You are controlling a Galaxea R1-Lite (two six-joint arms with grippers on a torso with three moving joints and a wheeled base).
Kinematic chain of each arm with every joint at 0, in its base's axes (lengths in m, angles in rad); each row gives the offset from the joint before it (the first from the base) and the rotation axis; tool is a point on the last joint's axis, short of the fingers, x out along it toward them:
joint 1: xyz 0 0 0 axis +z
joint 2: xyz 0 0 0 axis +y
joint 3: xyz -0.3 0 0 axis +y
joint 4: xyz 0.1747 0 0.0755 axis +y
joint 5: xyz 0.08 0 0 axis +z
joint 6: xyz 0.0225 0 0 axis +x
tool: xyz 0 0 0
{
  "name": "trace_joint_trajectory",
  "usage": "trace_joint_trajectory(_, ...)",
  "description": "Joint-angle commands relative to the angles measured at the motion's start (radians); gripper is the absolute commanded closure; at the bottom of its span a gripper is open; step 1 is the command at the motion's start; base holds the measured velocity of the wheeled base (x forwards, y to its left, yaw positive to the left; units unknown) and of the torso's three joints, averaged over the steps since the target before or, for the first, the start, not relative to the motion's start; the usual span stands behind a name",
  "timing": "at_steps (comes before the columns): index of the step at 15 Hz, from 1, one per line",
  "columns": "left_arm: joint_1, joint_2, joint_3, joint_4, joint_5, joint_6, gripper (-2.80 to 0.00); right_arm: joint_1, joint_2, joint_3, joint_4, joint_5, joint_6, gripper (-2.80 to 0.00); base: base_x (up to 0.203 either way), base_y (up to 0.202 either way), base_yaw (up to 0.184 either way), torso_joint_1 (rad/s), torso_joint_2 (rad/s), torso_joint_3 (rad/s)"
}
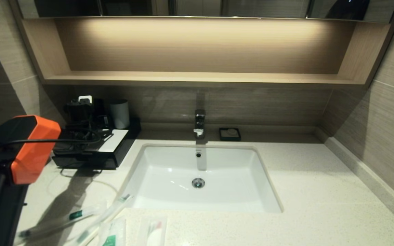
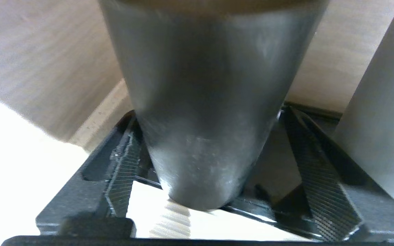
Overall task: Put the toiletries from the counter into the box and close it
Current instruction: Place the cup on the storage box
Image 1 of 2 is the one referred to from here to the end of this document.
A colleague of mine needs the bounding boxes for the toothbrush with green label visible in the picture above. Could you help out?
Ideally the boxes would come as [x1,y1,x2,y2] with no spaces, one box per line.
[16,203,108,240]

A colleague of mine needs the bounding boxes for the white sink basin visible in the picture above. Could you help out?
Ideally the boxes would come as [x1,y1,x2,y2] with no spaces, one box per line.
[120,143,283,213]

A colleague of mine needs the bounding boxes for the black soap dish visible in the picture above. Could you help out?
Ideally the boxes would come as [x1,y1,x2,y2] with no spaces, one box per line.
[219,128,241,142]

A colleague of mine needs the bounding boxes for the wooden wall shelf niche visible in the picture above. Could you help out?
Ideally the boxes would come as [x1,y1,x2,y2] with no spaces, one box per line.
[24,19,391,87]

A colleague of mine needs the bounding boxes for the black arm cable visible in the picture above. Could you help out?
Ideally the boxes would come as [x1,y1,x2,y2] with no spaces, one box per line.
[0,129,102,151]

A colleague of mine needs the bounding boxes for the clear packet with red item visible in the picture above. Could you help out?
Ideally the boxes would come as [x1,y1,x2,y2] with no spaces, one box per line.
[139,215,168,246]

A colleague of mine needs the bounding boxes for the chrome faucet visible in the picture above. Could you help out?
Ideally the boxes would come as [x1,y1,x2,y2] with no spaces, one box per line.
[194,109,207,140]

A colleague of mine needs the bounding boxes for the mirror cabinet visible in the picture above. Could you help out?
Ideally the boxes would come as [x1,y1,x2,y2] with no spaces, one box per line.
[12,0,394,22]

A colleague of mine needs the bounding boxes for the black amenity box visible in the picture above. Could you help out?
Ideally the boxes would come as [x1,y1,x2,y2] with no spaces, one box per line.
[52,118,142,170]

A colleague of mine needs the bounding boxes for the white cup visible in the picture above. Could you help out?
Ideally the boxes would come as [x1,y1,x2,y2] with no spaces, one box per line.
[110,99,130,129]

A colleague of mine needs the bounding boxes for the wrapped toothbrush with wooden handle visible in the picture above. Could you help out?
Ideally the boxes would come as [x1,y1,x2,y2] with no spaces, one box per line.
[70,194,135,246]

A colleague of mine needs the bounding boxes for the clear sachet with green print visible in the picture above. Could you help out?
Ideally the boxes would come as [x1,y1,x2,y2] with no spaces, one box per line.
[100,217,128,246]

